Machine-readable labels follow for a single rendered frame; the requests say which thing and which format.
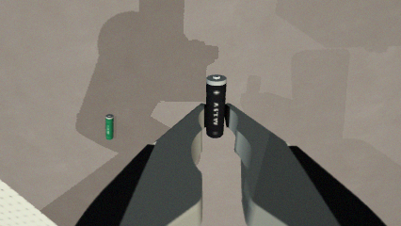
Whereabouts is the green battery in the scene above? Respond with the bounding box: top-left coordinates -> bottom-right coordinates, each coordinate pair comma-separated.
105,114 -> 114,140

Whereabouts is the black aa battery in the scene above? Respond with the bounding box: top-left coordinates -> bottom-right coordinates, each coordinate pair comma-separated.
206,74 -> 227,138

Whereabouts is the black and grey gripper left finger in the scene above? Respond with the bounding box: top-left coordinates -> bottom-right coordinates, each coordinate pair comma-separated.
75,103 -> 207,226

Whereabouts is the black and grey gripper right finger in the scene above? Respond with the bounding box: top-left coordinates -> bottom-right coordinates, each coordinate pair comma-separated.
224,103 -> 387,226

